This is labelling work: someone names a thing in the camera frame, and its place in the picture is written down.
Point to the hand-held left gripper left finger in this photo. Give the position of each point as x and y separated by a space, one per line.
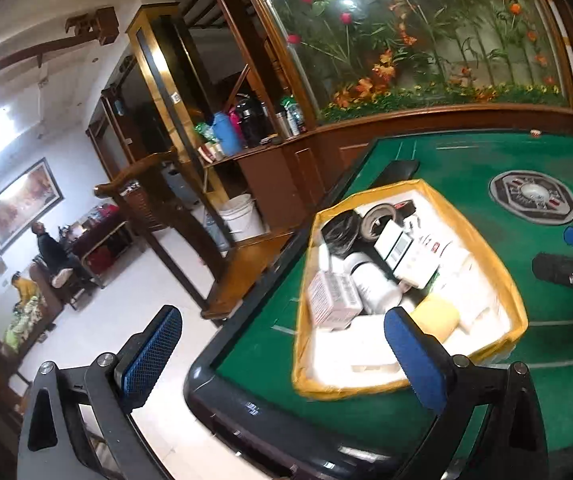
151 355

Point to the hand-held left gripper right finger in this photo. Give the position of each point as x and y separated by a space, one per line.
416 360

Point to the yellow foam roll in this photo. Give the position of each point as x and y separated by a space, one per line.
436 317

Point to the white foam box yellow tape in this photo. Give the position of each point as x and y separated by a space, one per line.
346 360

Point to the white pill bottle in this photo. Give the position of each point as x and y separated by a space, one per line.
374 285

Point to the large white cardboard box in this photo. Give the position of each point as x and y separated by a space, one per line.
424 260

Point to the pink white small box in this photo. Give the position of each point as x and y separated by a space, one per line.
331 297

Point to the small white cardboard box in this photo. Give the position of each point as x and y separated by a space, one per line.
399 245

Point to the tape roll red label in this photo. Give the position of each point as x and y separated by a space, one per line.
379 220

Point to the round table centre panel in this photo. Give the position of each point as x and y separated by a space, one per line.
531 195

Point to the wooden armchair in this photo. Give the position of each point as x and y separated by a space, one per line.
246 275

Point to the printed cloth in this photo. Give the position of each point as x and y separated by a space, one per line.
21 325

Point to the blue water jug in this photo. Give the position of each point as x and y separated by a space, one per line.
214 225

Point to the white bucket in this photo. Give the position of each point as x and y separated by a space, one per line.
239 217

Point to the red white cup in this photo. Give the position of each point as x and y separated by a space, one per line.
214 150

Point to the wooden partition counter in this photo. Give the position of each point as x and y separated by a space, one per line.
346 145

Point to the green packet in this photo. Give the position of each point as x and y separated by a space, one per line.
205 132

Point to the blue thermos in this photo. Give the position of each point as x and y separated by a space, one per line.
226 132

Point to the black thermos jug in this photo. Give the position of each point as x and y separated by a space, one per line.
250 122

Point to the glass flower display case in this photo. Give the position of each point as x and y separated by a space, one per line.
416 35

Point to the steel cup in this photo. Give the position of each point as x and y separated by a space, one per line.
280 124

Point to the tall wooden glass cabinet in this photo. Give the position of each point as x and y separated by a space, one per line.
166 85

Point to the green white bottle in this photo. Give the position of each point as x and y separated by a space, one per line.
291 115

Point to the wooden beam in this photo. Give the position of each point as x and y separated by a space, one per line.
91 25

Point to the framed wall painting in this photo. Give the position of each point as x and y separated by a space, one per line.
21 202

